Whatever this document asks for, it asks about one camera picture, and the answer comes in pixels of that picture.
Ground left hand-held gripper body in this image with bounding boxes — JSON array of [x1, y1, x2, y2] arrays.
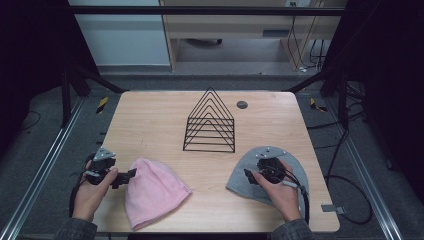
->
[[84, 146, 118, 186]]

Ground black wire rack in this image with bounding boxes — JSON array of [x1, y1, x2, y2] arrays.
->
[[182, 87, 236, 154]]

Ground light wooden desk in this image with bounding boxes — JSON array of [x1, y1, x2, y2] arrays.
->
[[159, 0, 348, 72]]

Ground grey metal bracket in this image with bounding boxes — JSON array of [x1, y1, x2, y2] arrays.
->
[[320, 203, 347, 215]]

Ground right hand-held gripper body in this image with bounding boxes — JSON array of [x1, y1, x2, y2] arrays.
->
[[254, 146, 288, 185]]

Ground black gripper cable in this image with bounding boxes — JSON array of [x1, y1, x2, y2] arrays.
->
[[68, 152, 96, 218], [273, 165, 311, 225]]

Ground dark curtain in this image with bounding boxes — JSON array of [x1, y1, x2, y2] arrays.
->
[[321, 0, 424, 203], [0, 0, 101, 156]]

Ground yellow black tape strip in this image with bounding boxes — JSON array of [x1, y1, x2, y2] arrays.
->
[[95, 96, 110, 115], [309, 97, 329, 113]]

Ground black frame crossbar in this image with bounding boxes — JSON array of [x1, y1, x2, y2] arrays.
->
[[68, 5, 348, 17]]

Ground pink beanie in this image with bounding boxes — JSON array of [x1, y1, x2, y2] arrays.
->
[[124, 157, 193, 232]]

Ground person's left hand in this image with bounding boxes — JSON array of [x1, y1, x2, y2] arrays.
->
[[71, 159, 119, 223]]

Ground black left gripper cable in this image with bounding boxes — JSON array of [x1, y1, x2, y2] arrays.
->
[[68, 152, 96, 218]]

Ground grey beanie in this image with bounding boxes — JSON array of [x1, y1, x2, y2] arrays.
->
[[225, 145, 310, 215]]

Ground aluminium floor rail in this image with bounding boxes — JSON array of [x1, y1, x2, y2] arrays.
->
[[324, 98, 405, 240], [0, 98, 86, 240]]

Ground person's right hand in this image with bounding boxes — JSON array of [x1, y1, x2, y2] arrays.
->
[[252, 159, 303, 224]]

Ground black floor cable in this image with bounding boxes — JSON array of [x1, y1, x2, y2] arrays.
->
[[306, 109, 374, 225]]

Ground white cabinet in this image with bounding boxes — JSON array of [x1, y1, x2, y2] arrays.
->
[[67, 0, 172, 67]]

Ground black frame strut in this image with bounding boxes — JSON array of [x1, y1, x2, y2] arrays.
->
[[285, 66, 350, 130], [61, 63, 130, 128]]

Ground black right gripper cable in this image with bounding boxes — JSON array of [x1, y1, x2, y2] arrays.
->
[[273, 165, 311, 225]]

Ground hanging desk cables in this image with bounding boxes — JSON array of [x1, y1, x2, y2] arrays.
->
[[287, 0, 327, 73]]

